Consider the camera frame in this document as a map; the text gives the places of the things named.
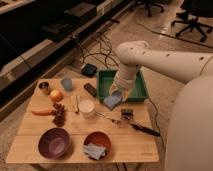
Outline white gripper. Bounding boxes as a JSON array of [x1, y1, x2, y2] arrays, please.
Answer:
[[109, 74, 136, 102]]

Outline blue sponge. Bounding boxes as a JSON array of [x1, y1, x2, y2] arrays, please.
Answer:
[[103, 91, 122, 110]]

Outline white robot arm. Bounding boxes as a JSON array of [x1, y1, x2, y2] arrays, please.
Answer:
[[112, 41, 213, 171]]

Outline white cup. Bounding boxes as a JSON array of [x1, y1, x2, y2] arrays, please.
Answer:
[[78, 100, 95, 118]]

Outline blue plastic cup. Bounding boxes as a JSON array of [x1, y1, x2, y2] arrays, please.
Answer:
[[61, 77, 72, 91]]

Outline green plastic tray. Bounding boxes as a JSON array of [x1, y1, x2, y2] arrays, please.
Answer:
[[97, 70, 149, 102]]

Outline black box on floor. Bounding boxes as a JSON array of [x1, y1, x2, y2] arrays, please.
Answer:
[[81, 63, 97, 77]]

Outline small dark rectangular block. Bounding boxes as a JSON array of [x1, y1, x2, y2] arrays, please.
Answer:
[[84, 83, 97, 97]]

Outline metal fork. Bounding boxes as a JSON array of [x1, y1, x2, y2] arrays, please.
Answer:
[[95, 112, 120, 124]]

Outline wooden spoon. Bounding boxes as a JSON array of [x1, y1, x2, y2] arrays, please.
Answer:
[[73, 95, 79, 114]]

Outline brown bowl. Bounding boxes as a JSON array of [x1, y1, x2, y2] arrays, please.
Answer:
[[83, 131, 111, 155]]

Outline orange fruit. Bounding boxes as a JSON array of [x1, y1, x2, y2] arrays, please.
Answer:
[[50, 89, 63, 102]]

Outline bunch of dark grapes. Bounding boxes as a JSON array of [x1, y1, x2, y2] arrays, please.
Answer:
[[53, 103, 66, 127]]

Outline grey folded cloth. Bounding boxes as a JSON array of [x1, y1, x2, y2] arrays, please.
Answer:
[[83, 143, 106, 160]]

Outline metal can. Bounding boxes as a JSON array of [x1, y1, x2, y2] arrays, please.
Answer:
[[39, 82, 50, 95]]

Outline black office chair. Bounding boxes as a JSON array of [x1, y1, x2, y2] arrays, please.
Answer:
[[171, 0, 213, 42]]

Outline purple bowl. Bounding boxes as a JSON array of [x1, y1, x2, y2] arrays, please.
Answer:
[[38, 128, 70, 159]]

